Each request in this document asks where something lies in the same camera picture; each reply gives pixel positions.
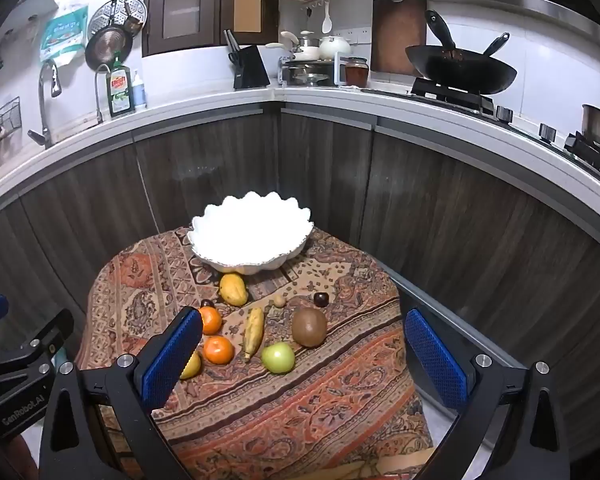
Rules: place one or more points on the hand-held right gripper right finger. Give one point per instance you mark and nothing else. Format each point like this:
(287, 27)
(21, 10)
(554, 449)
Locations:
(435, 357)

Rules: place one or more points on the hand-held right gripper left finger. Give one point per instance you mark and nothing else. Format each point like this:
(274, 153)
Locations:
(172, 355)

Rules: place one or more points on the pale yellow round fruit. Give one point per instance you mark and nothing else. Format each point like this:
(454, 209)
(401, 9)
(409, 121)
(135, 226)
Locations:
(193, 366)

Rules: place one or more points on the orange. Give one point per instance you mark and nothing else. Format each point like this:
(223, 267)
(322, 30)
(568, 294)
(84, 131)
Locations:
(211, 321)
(218, 350)

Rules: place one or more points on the yellow banana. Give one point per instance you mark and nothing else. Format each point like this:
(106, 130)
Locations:
(254, 332)

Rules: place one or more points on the green apple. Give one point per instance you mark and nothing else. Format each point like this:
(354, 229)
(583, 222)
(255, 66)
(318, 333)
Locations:
(278, 358)

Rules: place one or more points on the brown round fruit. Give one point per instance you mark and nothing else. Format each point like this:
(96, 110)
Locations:
(309, 327)

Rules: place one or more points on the white scalloped bowl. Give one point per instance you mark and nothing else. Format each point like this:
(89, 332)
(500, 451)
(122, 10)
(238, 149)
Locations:
(250, 230)

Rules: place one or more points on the dark plum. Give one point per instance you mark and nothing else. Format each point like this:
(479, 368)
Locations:
(321, 300)
(208, 304)

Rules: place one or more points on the yellow mango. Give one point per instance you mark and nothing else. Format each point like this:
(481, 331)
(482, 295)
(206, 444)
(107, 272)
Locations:
(232, 290)

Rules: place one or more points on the small beige round fruit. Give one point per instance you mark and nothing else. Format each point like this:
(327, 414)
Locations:
(279, 302)

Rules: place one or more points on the patterned tablecloth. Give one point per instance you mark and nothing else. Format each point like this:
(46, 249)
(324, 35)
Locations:
(305, 410)

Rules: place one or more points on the steel kitchen faucet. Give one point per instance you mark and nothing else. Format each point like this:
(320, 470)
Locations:
(42, 110)

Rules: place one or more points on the thin gooseneck faucet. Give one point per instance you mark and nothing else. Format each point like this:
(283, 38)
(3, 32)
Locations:
(98, 95)

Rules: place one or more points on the green dish soap bottle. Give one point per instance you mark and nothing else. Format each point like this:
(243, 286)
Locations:
(120, 92)

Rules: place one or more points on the white pump bottle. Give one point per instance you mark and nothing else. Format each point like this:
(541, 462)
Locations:
(139, 92)

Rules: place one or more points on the gas stove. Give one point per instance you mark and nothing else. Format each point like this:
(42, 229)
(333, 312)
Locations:
(480, 100)

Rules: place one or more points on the copper bottom pan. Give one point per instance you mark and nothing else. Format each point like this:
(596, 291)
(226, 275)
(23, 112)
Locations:
(107, 47)

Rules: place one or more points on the printed plastic bag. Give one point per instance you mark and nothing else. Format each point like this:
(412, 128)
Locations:
(65, 32)

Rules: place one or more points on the black wok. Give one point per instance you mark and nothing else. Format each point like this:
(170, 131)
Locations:
(460, 70)

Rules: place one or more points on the glass jar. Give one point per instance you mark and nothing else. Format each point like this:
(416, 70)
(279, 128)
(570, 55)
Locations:
(356, 74)

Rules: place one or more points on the black knife block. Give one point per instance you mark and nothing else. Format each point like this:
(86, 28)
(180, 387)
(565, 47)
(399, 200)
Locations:
(251, 67)

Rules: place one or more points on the perforated steel steamer plate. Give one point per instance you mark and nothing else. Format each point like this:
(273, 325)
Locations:
(115, 12)

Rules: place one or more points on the wooden cutting board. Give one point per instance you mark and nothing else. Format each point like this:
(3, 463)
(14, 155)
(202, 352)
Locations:
(397, 35)

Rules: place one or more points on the white teapot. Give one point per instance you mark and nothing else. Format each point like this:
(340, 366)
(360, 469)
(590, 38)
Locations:
(335, 47)

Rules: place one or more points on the white lidded pot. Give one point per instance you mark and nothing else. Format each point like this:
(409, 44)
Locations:
(305, 50)

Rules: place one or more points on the brown framed window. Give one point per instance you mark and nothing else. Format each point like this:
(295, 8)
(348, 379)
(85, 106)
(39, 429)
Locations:
(155, 10)

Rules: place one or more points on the white spatula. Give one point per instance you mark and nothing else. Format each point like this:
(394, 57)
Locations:
(327, 22)

